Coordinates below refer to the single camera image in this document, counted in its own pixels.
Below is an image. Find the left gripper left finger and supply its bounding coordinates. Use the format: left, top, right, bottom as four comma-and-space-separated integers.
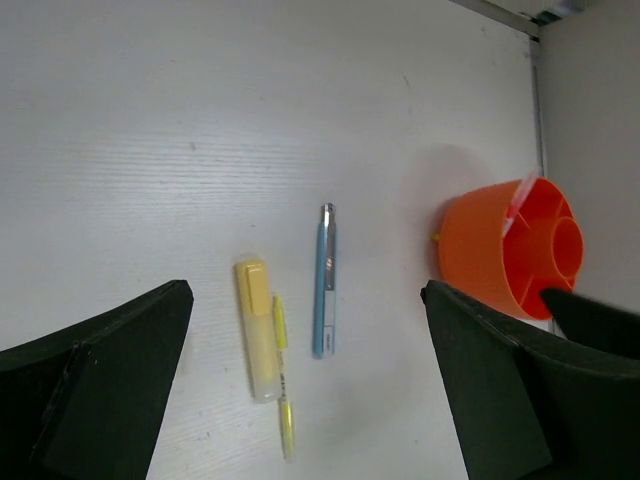
1, 280, 194, 479

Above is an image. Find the red pen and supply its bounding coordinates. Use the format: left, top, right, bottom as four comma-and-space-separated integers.
502, 172, 538, 237

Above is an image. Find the thin yellow pen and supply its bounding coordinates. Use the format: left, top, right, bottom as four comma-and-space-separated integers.
273, 296, 296, 462

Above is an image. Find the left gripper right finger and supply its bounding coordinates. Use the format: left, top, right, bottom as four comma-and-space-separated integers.
421, 281, 639, 479

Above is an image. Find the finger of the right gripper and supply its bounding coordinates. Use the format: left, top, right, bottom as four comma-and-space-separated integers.
540, 288, 640, 359

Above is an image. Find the orange round compartment container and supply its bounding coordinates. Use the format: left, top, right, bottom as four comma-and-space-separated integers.
437, 177, 584, 321

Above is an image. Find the yellow highlighter marker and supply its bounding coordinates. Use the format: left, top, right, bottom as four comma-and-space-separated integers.
234, 256, 281, 403

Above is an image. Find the blue grey utility knife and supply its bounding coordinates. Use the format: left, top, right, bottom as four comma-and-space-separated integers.
313, 203, 336, 359

